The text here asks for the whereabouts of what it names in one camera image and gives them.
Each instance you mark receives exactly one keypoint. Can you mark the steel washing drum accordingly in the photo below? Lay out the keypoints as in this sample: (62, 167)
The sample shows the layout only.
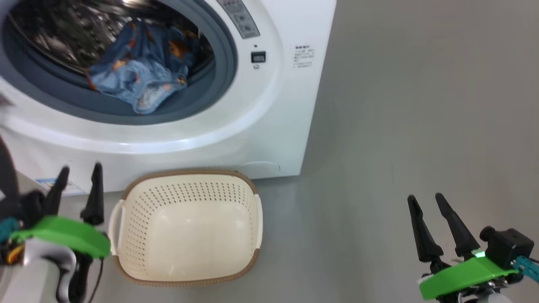
(63, 33)

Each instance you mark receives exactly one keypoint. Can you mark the cream perforated laundry basket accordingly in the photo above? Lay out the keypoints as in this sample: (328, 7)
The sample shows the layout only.
(189, 235)

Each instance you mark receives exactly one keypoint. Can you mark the round white filter cover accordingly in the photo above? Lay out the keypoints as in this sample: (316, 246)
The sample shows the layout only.
(261, 167)

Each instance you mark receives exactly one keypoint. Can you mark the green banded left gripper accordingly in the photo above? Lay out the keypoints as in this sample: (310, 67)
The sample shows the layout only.
(67, 233)

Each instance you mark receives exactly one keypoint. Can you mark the white washing machine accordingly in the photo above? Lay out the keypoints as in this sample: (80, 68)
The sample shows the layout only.
(269, 126)

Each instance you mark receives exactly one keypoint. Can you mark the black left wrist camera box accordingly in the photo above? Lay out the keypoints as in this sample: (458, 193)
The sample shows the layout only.
(31, 208)

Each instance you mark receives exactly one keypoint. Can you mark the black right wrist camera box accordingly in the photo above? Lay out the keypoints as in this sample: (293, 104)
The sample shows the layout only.
(509, 246)

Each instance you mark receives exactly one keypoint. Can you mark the blue energy label sticker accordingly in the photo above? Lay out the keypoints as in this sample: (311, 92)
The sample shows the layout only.
(76, 188)

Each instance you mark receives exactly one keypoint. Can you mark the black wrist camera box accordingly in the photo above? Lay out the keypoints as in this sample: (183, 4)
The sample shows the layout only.
(509, 246)
(31, 208)

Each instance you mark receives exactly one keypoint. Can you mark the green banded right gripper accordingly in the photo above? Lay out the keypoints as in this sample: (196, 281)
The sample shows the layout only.
(459, 277)

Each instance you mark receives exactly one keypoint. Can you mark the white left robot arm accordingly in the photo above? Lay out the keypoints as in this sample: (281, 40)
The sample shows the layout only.
(29, 282)

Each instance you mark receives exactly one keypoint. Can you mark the cream and blue cartoon garment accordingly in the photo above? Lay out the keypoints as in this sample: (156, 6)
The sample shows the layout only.
(134, 84)

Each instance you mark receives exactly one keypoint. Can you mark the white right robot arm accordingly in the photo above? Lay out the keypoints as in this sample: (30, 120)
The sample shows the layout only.
(488, 299)

